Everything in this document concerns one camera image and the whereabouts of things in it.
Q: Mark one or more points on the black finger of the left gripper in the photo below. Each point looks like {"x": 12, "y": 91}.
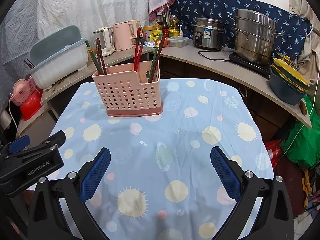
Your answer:
{"x": 54, "y": 142}

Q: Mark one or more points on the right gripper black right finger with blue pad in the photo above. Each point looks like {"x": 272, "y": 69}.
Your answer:
{"x": 274, "y": 219}

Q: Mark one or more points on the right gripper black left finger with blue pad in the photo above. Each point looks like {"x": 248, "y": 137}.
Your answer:
{"x": 46, "y": 219}

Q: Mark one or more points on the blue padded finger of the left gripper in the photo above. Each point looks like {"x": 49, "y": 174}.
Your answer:
{"x": 19, "y": 144}

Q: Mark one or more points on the green chopstick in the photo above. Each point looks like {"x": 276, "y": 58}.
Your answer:
{"x": 154, "y": 58}
{"x": 94, "y": 59}

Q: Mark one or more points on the person's left hand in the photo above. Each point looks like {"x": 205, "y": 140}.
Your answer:
{"x": 18, "y": 214}

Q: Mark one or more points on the red plastic basin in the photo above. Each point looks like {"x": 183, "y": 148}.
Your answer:
{"x": 31, "y": 105}

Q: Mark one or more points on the pink small basket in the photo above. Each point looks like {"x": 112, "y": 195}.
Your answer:
{"x": 22, "y": 90}

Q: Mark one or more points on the red printed bag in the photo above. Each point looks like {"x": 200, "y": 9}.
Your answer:
{"x": 275, "y": 151}

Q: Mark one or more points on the green plastic bag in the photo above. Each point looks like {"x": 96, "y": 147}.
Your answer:
{"x": 302, "y": 144}

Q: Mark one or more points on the white dish drainer teal lid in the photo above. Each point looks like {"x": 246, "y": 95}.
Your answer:
{"x": 57, "y": 56}

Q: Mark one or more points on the brown chopstick in holder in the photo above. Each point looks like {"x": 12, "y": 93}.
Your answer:
{"x": 101, "y": 56}
{"x": 98, "y": 57}

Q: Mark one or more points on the pink perforated utensil holder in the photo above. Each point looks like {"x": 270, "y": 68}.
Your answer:
{"x": 126, "y": 93}

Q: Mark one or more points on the blue polka dot tablecloth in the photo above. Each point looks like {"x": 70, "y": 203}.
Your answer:
{"x": 161, "y": 183}

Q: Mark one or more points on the white glass electric kettle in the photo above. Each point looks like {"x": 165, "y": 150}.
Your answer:
{"x": 105, "y": 34}

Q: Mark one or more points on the green chopstick in holder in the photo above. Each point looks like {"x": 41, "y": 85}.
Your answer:
{"x": 154, "y": 58}

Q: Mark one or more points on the pink electric kettle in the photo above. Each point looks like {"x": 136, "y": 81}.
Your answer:
{"x": 123, "y": 34}

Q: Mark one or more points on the dark red chopstick in holder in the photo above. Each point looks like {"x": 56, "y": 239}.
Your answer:
{"x": 158, "y": 55}

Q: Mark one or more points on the blue wet wipes pack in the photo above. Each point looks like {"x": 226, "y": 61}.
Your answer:
{"x": 150, "y": 44}

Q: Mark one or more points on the stack of yellow green bowls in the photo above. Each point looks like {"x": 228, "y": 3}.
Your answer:
{"x": 286, "y": 82}

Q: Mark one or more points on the white plastic sheet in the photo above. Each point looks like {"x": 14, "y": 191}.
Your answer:
{"x": 29, "y": 21}

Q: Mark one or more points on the curved countertop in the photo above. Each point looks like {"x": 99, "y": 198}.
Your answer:
{"x": 219, "y": 63}

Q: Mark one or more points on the yellow seasoning bag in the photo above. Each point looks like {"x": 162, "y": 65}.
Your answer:
{"x": 154, "y": 35}

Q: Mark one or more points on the black induction cooktop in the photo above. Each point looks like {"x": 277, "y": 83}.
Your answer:
{"x": 250, "y": 66}

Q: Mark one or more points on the dark soy sauce bottle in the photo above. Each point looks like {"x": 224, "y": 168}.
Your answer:
{"x": 165, "y": 27}

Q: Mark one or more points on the clear food container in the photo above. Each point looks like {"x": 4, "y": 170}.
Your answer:
{"x": 177, "y": 41}

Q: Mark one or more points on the yellow oil bottle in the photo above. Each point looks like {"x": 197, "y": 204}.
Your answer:
{"x": 173, "y": 27}

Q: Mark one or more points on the silver rice cooker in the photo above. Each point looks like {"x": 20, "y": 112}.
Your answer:
{"x": 208, "y": 33}

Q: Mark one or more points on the stainless steel steamer pot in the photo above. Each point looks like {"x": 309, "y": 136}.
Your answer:
{"x": 255, "y": 34}

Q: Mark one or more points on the navy floral cloth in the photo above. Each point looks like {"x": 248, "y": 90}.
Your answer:
{"x": 293, "y": 28}

